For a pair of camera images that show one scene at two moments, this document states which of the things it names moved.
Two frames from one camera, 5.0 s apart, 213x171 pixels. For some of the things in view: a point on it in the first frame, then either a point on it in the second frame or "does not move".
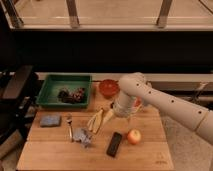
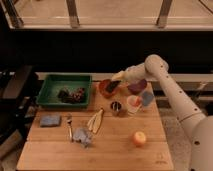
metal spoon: [69, 120] does not move
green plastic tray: [65, 90] does not move
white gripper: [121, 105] → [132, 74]
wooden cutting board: [95, 138] does not move
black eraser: [114, 144] → [111, 84]
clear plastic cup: [135, 105] does not move
